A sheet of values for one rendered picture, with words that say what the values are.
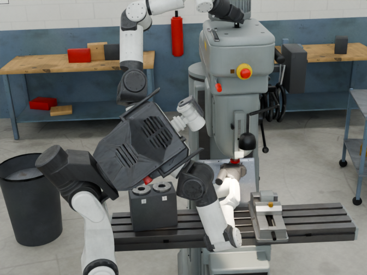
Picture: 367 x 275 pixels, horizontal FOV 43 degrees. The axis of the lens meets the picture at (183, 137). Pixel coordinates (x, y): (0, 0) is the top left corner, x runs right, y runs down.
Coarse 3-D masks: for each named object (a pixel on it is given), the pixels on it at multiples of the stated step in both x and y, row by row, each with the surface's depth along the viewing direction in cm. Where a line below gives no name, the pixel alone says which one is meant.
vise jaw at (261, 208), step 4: (256, 204) 228; (260, 204) 228; (264, 204) 228; (276, 204) 228; (280, 204) 228; (256, 208) 226; (260, 208) 226; (264, 208) 226; (268, 208) 226; (272, 208) 226; (276, 208) 226; (280, 208) 226; (256, 212) 226; (260, 212) 226; (264, 212) 226; (268, 212) 226; (272, 212) 226; (276, 212) 226; (280, 212) 226
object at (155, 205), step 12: (132, 192) 227; (144, 192) 225; (156, 192) 227; (168, 192) 226; (132, 204) 223; (144, 204) 224; (156, 204) 226; (168, 204) 228; (132, 216) 226; (144, 216) 227; (156, 216) 229; (168, 216) 230; (144, 228) 230; (156, 228) 231
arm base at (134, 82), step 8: (128, 72) 172; (136, 72) 173; (128, 80) 172; (136, 80) 172; (144, 80) 173; (120, 88) 172; (128, 88) 171; (136, 88) 172; (144, 88) 173; (120, 96) 172; (128, 96) 172; (136, 96) 173; (144, 96) 173; (120, 104) 181; (128, 104) 180
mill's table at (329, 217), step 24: (120, 216) 243; (192, 216) 241; (240, 216) 239; (288, 216) 238; (312, 216) 239; (336, 216) 236; (120, 240) 226; (144, 240) 226; (168, 240) 227; (192, 240) 229; (288, 240) 229; (312, 240) 230; (336, 240) 230
